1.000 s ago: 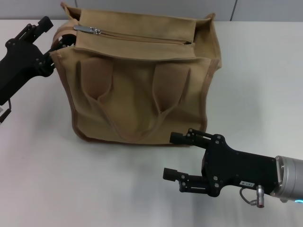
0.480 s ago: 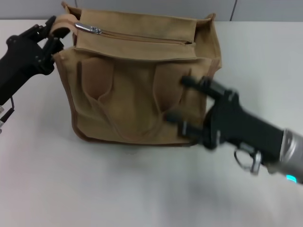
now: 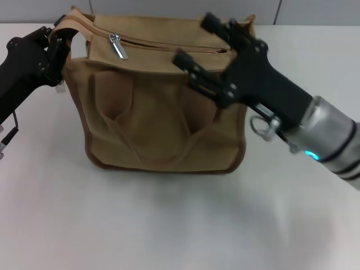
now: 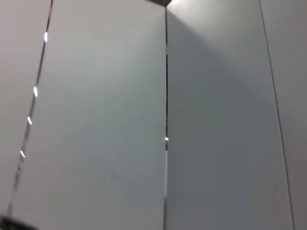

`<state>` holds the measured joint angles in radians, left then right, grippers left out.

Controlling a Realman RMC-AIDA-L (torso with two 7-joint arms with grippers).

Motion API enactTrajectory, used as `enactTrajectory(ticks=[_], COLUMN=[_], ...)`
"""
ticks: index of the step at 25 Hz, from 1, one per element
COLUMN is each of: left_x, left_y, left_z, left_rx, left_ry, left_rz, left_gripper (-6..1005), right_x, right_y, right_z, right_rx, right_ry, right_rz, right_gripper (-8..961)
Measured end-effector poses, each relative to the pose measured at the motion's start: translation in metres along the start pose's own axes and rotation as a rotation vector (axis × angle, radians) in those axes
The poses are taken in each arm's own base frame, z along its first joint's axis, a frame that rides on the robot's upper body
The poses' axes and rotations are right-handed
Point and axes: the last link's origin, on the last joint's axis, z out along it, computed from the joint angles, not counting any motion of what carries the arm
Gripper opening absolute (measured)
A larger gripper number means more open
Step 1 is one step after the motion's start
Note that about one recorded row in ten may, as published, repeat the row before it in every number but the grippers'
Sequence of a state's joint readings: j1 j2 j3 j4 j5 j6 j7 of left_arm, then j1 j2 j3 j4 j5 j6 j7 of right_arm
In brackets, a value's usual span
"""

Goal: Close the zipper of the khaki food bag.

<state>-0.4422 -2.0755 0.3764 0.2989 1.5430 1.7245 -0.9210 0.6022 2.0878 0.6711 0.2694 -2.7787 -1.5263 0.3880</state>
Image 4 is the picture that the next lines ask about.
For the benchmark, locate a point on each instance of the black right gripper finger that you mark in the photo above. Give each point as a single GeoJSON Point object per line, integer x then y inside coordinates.
{"type": "Point", "coordinates": [12, 225]}

